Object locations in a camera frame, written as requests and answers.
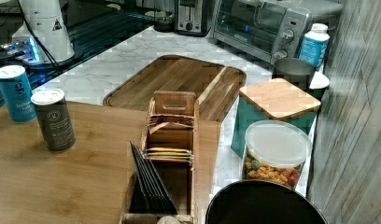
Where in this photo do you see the wooden drawer cabinet top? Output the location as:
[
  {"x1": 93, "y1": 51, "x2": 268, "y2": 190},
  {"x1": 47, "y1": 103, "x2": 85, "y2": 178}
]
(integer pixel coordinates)
[{"x1": 0, "y1": 101, "x2": 222, "y2": 224}]

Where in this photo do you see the black tea packets stack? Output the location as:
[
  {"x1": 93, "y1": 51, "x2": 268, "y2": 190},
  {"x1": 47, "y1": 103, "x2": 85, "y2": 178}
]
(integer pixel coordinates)
[{"x1": 130, "y1": 142, "x2": 177, "y2": 215}]

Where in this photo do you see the blue white bottle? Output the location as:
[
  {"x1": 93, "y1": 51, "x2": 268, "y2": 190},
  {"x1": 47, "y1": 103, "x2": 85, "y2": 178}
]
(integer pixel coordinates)
[{"x1": 299, "y1": 23, "x2": 330, "y2": 69}]

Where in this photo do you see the grey metal cup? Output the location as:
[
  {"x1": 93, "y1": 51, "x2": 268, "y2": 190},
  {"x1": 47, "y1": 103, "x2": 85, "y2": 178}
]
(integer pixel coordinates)
[{"x1": 272, "y1": 58, "x2": 315, "y2": 91}]

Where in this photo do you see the wooden tea bag organizer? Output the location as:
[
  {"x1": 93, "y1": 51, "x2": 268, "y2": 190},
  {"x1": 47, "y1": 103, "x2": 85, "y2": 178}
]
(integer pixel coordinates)
[{"x1": 122, "y1": 91, "x2": 199, "y2": 224}]

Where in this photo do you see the black round container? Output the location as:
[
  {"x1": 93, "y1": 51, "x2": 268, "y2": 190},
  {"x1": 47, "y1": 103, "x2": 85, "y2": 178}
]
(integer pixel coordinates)
[{"x1": 154, "y1": 10, "x2": 175, "y2": 33}]

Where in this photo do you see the blue salt canister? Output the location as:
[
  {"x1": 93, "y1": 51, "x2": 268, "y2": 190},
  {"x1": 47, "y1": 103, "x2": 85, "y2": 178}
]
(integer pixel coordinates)
[{"x1": 0, "y1": 65, "x2": 35, "y2": 123}]

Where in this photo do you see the colourful tea packets stack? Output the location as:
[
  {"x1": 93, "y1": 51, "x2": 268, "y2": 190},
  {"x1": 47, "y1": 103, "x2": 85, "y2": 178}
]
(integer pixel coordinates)
[{"x1": 145, "y1": 147, "x2": 193, "y2": 162}]

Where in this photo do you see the brown tea packets stack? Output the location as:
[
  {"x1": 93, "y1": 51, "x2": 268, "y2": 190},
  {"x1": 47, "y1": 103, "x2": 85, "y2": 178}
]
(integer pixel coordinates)
[{"x1": 148, "y1": 114, "x2": 194, "y2": 133}]

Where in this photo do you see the silver toaster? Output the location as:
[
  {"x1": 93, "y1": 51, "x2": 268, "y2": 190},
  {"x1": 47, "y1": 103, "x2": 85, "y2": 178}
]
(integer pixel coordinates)
[{"x1": 175, "y1": 0, "x2": 215, "y2": 36}]

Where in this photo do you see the teal canister with bamboo lid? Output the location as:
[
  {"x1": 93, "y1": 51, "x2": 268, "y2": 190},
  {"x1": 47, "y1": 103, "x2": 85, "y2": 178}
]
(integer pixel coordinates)
[{"x1": 231, "y1": 78, "x2": 321, "y2": 157}]

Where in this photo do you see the dark grey spice canister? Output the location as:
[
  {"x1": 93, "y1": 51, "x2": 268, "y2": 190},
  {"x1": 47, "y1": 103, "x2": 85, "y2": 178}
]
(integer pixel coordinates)
[{"x1": 31, "y1": 89, "x2": 76, "y2": 152}]

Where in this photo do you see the clear jar of cereal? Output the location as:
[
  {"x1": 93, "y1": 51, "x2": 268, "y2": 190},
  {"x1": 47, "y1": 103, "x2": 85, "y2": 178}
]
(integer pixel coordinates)
[{"x1": 241, "y1": 119, "x2": 312, "y2": 189}]

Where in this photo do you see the dark cup with white lid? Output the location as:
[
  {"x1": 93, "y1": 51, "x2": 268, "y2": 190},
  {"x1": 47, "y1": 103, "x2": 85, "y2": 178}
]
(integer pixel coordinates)
[{"x1": 307, "y1": 72, "x2": 330, "y2": 100}]

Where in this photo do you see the black round bowl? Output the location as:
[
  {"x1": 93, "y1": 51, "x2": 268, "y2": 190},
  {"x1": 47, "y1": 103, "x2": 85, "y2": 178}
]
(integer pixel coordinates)
[{"x1": 205, "y1": 180, "x2": 328, "y2": 224}]

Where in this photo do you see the dark wooden cutting board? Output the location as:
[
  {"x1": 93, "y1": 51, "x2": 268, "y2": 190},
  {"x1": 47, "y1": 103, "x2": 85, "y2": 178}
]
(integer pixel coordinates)
[{"x1": 103, "y1": 55, "x2": 247, "y2": 121}]

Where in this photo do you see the silver toaster oven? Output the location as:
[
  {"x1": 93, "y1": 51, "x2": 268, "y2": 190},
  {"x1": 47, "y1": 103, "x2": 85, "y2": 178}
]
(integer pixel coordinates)
[{"x1": 212, "y1": 0, "x2": 343, "y2": 63}]

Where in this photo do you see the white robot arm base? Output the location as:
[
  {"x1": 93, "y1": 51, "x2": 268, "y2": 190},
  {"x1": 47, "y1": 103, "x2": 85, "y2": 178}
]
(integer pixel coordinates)
[{"x1": 12, "y1": 0, "x2": 75, "y2": 65}]

